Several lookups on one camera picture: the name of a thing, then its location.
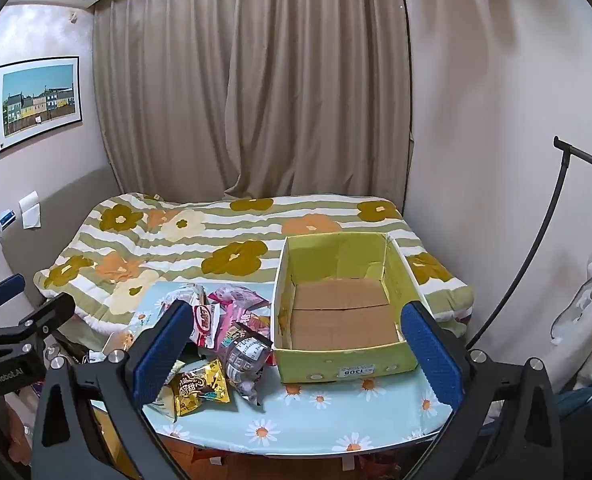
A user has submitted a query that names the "dark silver snack packet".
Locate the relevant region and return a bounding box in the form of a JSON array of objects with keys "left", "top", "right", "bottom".
[{"left": 224, "top": 323, "right": 274, "bottom": 407}]

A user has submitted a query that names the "blue denim cloth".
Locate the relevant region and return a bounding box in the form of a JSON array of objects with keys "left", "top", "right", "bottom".
[{"left": 551, "top": 380, "right": 592, "bottom": 421}]

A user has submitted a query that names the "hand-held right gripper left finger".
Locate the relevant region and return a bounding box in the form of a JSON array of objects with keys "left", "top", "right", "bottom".
[{"left": 32, "top": 299, "right": 197, "bottom": 480}]

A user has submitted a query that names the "beige curtain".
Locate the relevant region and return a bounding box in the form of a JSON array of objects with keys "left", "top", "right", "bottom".
[{"left": 92, "top": 0, "right": 413, "bottom": 206}]

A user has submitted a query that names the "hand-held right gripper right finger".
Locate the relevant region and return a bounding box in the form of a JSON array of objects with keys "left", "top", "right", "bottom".
[{"left": 400, "top": 301, "right": 564, "bottom": 480}]

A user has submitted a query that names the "yellow brown snack packet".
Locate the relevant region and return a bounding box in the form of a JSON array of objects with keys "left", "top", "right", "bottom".
[{"left": 168, "top": 359, "right": 231, "bottom": 418}]

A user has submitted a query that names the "framed houses wall picture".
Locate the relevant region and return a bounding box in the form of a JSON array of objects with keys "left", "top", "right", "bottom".
[{"left": 0, "top": 56, "right": 84, "bottom": 155}]

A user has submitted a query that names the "red white snack packet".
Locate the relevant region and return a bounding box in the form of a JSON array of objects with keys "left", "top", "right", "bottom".
[{"left": 192, "top": 304, "right": 223, "bottom": 348}]

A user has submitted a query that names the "pale yellow snack packet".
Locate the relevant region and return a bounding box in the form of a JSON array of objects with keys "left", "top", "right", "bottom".
[{"left": 148, "top": 385, "right": 179, "bottom": 423}]

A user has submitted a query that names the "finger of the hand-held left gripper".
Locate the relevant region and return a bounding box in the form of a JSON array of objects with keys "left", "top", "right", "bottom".
[
  {"left": 0, "top": 292, "right": 76, "bottom": 348},
  {"left": 0, "top": 273, "right": 26, "bottom": 331}
]

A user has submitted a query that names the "grey headboard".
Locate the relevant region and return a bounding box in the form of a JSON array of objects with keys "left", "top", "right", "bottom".
[{"left": 0, "top": 165, "right": 121, "bottom": 321}]

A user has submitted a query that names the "white paper on wall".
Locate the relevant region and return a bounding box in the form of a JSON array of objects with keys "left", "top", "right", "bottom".
[{"left": 19, "top": 191, "right": 42, "bottom": 231}]

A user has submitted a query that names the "green cardboard box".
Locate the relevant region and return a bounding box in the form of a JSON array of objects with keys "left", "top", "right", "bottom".
[{"left": 272, "top": 232, "right": 429, "bottom": 385}]

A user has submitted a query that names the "striped floral blanket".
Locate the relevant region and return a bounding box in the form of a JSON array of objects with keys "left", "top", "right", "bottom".
[{"left": 33, "top": 192, "right": 477, "bottom": 338}]

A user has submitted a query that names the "large pink snack packet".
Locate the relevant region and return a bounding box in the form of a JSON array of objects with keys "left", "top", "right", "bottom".
[{"left": 206, "top": 284, "right": 273, "bottom": 321}]

